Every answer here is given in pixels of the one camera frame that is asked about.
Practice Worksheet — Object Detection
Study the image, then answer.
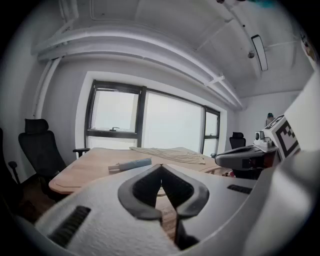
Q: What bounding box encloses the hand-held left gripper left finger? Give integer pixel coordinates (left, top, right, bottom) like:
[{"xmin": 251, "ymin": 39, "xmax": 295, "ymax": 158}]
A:
[{"xmin": 34, "ymin": 163, "xmax": 181, "ymax": 255}]

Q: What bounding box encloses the long ceiling lamp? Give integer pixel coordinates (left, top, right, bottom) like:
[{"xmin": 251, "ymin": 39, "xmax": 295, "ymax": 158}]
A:
[{"xmin": 250, "ymin": 34, "xmax": 269, "ymax": 72}]

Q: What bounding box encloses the white wall pipe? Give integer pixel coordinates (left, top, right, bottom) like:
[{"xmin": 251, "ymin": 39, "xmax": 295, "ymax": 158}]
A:
[{"xmin": 32, "ymin": 56, "xmax": 63, "ymax": 119}]

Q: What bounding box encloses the blue umbrella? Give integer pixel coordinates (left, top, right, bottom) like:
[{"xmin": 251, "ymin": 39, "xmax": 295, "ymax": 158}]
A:
[{"xmin": 107, "ymin": 157, "xmax": 153, "ymax": 172}]

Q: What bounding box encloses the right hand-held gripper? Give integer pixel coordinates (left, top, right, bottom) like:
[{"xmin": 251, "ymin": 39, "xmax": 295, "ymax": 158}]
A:
[{"xmin": 214, "ymin": 114, "xmax": 302, "ymax": 180}]

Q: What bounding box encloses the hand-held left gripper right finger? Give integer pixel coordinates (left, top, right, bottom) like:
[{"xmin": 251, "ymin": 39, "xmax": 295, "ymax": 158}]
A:
[{"xmin": 161, "ymin": 164, "xmax": 259, "ymax": 251}]

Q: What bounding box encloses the black framed window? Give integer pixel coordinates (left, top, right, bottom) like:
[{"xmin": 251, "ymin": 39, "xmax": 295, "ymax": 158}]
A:
[{"xmin": 84, "ymin": 79, "xmax": 221, "ymax": 157}]

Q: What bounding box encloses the wooden table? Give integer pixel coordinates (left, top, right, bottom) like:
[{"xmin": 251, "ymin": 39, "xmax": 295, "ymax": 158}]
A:
[{"xmin": 48, "ymin": 146, "xmax": 233, "ymax": 241}]

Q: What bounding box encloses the yellow cloth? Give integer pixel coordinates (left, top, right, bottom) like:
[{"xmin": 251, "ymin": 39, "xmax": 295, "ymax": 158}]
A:
[{"xmin": 129, "ymin": 146, "xmax": 206, "ymax": 165}]

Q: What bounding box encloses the black office chair with armrest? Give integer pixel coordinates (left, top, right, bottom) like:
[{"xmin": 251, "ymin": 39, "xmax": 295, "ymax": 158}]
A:
[{"xmin": 18, "ymin": 118, "xmax": 91, "ymax": 202}]

